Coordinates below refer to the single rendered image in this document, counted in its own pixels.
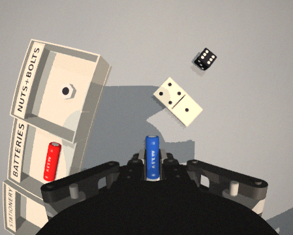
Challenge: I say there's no red battery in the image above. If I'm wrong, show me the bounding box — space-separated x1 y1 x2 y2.
43 142 61 183

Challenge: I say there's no blue aa battery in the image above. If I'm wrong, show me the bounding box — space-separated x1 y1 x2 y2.
146 136 159 181

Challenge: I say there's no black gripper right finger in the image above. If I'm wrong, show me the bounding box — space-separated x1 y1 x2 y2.
159 149 268 216

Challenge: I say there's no black die with white pips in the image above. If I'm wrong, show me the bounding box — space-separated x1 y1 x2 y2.
194 48 217 71

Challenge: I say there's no cream domino tile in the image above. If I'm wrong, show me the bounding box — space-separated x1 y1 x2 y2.
154 77 203 126

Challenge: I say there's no white hex nut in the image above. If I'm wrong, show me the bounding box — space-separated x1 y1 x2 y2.
59 83 77 99

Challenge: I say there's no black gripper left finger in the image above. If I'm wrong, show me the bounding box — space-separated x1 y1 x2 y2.
40 149 147 220

